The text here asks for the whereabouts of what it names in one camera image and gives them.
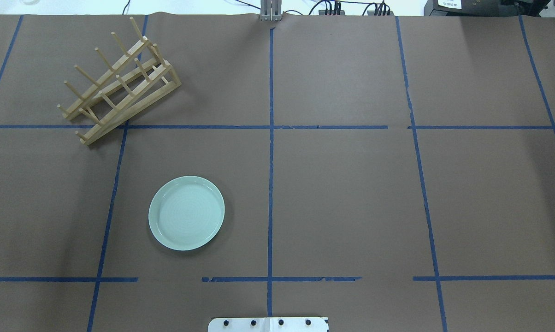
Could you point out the aluminium frame post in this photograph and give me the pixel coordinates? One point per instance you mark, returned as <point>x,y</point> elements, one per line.
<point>271,10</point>

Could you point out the wooden dish rack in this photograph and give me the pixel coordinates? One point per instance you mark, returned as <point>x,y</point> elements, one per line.
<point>137,80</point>

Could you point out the black box device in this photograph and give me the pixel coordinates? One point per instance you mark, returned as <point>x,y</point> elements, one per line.
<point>484,8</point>

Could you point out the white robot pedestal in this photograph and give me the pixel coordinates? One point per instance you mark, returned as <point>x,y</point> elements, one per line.
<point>269,324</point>

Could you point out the light green plate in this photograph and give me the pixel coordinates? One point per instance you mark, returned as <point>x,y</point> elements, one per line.
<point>186,213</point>

